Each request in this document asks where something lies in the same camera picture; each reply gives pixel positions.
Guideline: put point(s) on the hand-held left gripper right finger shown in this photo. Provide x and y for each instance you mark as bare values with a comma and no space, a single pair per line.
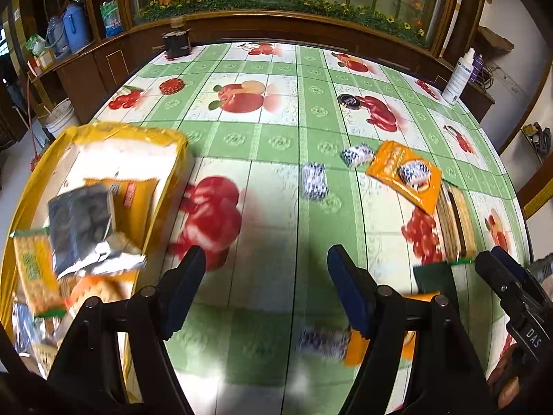
350,298

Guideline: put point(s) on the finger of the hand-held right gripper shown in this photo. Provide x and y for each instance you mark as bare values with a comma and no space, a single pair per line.
516,268
492,270

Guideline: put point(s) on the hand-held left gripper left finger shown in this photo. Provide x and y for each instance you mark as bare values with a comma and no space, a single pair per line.
185,294

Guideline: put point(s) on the white black milk candy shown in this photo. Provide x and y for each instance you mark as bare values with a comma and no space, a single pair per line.
322,341
412,173
356,155
314,181

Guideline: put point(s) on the small orange cow-print packet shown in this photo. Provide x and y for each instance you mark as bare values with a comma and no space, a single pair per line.
356,350

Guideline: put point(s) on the dark green snack packet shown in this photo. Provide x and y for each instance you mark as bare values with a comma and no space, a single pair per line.
432,276

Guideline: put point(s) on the clear green-edged cracker packet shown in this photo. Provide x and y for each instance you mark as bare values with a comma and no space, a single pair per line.
451,220

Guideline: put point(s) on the large orange cracker packet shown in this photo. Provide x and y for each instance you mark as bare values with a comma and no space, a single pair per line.
97,289

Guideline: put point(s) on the orange yellow-label cracker packet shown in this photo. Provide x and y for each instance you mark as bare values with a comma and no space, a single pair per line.
134,203

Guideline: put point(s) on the silver foil packet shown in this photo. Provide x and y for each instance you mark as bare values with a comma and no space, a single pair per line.
23,328
80,224

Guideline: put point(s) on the plain orange snack packet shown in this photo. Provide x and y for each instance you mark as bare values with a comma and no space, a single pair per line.
389,164

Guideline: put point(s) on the yellow green cracker packet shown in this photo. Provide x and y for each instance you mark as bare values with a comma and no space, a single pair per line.
36,276

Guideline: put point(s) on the brown label snack packet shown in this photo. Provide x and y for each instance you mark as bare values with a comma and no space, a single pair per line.
45,356

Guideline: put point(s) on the yellow cardboard box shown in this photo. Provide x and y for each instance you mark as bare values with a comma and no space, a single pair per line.
112,155

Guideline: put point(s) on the person's right hand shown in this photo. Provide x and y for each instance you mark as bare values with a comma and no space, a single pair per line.
505,376

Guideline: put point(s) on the fruit print tablecloth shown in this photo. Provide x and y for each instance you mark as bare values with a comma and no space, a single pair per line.
268,138

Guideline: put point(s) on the white spray bottle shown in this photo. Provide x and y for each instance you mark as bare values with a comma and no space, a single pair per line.
456,82

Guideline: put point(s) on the red broom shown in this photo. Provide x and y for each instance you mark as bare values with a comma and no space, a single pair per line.
36,164

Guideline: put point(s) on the purple spray can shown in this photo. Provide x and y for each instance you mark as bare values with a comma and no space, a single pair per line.
477,69

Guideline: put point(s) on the white plastic bucket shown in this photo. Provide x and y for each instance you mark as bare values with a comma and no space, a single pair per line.
62,121

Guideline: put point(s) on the wooden sideboard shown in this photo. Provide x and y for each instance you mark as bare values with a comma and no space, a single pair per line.
112,60

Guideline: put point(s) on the dark ink bottle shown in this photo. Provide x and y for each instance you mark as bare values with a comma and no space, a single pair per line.
177,45

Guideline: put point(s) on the white yellow rolled tube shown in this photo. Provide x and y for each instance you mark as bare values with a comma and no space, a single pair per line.
453,13

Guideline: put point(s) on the small yellow box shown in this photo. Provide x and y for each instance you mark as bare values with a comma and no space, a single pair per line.
46,59

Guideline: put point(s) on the blue thermos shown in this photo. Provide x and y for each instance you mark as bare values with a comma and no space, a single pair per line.
77,30

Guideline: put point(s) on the grey thermos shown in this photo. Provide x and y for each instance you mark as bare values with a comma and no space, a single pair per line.
56,39

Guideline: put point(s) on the green white packet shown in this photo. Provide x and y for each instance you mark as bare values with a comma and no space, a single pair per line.
34,45

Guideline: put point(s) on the brown wooden wall shelf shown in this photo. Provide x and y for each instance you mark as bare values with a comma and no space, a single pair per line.
494,39

